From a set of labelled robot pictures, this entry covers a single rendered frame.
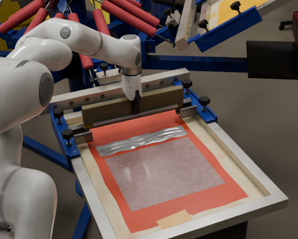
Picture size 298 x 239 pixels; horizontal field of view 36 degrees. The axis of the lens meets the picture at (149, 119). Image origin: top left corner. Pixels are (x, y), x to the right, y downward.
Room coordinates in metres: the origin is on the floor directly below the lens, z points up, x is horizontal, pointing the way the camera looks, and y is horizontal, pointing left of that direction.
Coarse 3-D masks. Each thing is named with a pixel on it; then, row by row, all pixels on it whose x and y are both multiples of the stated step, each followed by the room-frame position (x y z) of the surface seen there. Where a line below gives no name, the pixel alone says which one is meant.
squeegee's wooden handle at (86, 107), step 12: (144, 96) 1.53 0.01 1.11; (156, 96) 1.54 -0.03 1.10; (168, 96) 1.56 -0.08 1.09; (180, 96) 1.58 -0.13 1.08; (84, 108) 1.45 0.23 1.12; (96, 108) 1.46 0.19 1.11; (108, 108) 1.48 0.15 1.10; (120, 108) 1.49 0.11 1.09; (144, 108) 1.53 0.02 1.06; (84, 120) 1.45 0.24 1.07; (96, 120) 1.46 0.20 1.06
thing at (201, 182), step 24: (144, 120) 1.60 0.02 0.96; (168, 120) 1.60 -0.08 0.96; (168, 144) 1.43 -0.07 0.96; (192, 144) 1.42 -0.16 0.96; (168, 168) 1.29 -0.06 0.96; (192, 168) 1.28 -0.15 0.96; (216, 168) 1.27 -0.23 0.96; (192, 192) 1.16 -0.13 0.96; (216, 192) 1.15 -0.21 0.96; (240, 192) 1.15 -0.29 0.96
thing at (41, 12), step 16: (48, 0) 2.40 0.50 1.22; (96, 0) 2.24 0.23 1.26; (112, 0) 2.33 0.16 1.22; (128, 0) 2.51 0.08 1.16; (16, 16) 2.31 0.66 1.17; (64, 16) 2.15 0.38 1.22; (96, 16) 2.15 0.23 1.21; (128, 16) 2.20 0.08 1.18; (144, 16) 2.31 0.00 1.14; (144, 32) 2.18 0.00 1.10
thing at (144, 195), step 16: (96, 128) 1.56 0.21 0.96; (112, 128) 1.56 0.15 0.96; (128, 128) 1.55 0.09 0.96; (96, 144) 1.45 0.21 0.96; (96, 160) 1.35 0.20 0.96; (112, 160) 1.35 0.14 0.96; (128, 160) 1.34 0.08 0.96; (144, 160) 1.34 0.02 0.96; (112, 176) 1.26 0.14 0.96; (128, 176) 1.25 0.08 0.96; (144, 176) 1.25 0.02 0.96; (160, 176) 1.24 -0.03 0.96; (112, 192) 1.17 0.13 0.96; (128, 192) 1.17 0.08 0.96; (144, 192) 1.17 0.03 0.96; (160, 192) 1.16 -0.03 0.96; (176, 192) 1.16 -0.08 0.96; (128, 208) 1.09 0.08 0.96; (144, 208) 1.09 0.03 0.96; (160, 208) 1.09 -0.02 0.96; (176, 208) 1.08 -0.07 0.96; (128, 224) 1.02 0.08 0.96; (144, 224) 1.02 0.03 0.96
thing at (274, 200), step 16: (80, 112) 1.63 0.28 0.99; (208, 128) 1.49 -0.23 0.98; (224, 144) 1.37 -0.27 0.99; (80, 160) 1.31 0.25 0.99; (240, 160) 1.27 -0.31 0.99; (80, 176) 1.22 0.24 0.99; (256, 176) 1.18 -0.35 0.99; (272, 192) 1.10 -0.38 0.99; (96, 208) 1.06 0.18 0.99; (240, 208) 1.04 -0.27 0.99; (256, 208) 1.03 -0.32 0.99; (272, 208) 1.05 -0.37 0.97; (96, 224) 1.01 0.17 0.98; (192, 224) 0.98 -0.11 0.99; (208, 224) 0.97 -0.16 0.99; (224, 224) 0.99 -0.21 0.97
